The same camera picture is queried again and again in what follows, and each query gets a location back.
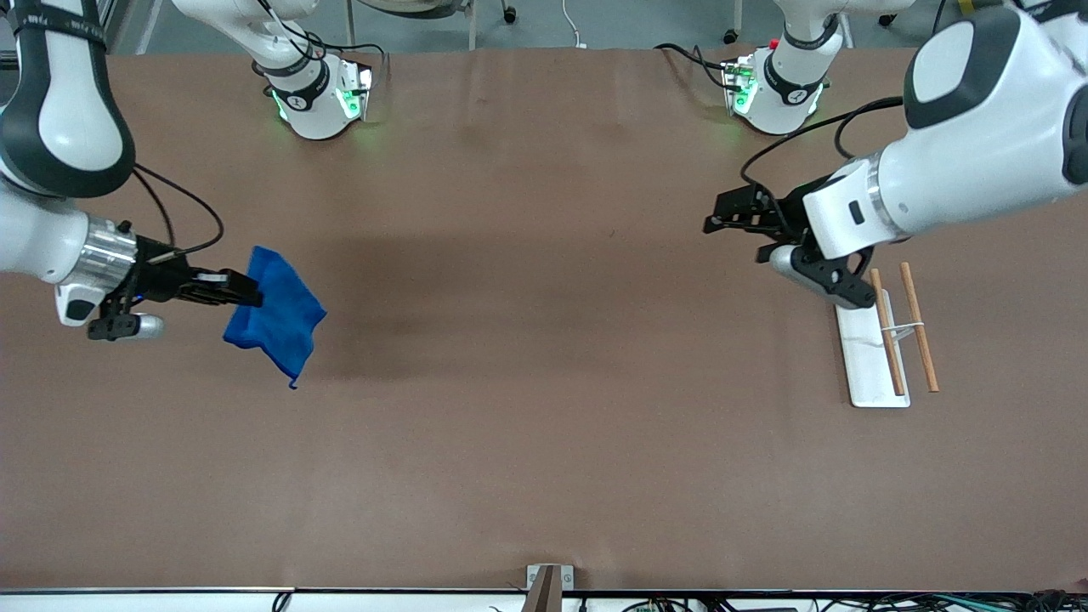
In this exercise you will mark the white wooden-bar towel rack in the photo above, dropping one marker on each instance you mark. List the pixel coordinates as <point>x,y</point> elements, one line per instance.
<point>867,365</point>

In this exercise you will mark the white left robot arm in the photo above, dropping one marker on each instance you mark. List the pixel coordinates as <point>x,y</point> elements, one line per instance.
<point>977,144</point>

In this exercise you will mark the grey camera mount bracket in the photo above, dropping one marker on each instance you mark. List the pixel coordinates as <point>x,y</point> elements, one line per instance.
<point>550,582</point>

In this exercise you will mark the blue towel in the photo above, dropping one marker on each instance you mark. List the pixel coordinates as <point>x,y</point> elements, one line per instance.
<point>280,327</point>

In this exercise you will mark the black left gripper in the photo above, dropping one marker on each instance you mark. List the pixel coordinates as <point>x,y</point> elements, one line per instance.
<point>784,212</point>

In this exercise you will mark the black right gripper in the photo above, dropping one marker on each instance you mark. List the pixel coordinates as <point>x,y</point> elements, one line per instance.
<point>163,278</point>

